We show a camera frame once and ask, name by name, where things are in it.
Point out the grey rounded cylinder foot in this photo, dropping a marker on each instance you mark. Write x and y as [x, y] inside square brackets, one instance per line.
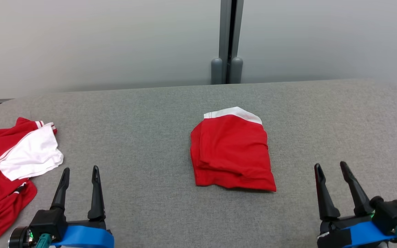
[236, 70]
[216, 72]

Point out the grey partition post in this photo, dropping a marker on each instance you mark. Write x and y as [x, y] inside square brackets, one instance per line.
[224, 27]

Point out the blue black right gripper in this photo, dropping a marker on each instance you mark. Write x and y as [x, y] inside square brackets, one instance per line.
[357, 234]

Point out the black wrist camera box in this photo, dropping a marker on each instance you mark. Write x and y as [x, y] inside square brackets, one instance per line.
[47, 222]
[395, 213]

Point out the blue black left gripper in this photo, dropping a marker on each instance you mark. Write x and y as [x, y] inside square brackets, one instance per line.
[88, 237]

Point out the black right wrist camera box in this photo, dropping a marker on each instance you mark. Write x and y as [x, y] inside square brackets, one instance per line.
[395, 213]

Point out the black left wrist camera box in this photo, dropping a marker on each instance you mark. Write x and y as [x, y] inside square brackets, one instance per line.
[47, 222]

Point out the red shorts with white waistband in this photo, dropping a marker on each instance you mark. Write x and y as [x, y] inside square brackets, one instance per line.
[233, 151]

